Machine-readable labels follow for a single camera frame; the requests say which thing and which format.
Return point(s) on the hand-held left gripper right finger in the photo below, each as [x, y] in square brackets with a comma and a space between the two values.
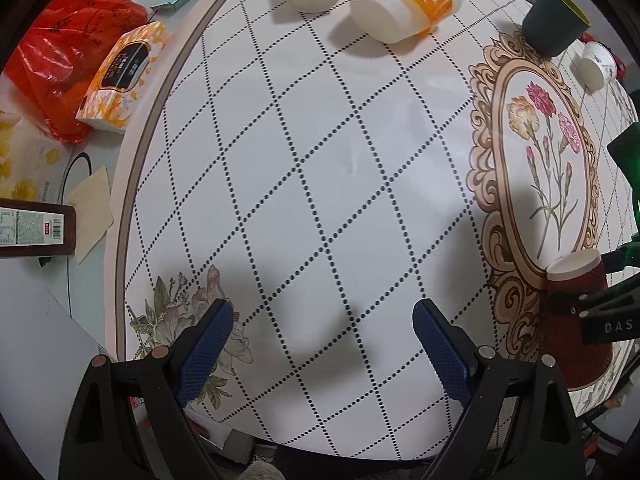
[441, 352]

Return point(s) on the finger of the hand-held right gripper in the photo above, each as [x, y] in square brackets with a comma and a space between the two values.
[575, 301]
[620, 259]

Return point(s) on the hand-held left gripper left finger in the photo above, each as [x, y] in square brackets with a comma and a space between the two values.
[206, 345]

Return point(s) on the dark red paper cup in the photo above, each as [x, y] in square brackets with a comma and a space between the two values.
[575, 360]

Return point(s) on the small white printed cup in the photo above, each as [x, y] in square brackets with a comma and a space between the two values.
[595, 67]

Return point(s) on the dark green plastic cup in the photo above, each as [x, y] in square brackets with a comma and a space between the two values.
[555, 20]

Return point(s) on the orange and white paper cup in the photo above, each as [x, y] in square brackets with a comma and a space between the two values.
[400, 2]

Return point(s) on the beige paper napkin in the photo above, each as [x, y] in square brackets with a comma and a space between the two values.
[92, 212]

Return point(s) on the printed round table mat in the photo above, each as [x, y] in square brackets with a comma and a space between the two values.
[325, 185]

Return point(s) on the brown bottle with white label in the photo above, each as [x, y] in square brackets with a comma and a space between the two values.
[30, 230]

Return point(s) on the yellow floral packet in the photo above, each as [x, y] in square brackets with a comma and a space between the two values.
[22, 160]

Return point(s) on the orange floral tissue pack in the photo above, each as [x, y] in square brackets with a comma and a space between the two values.
[122, 77]

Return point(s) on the red plastic bag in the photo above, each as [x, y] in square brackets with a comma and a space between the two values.
[55, 65]

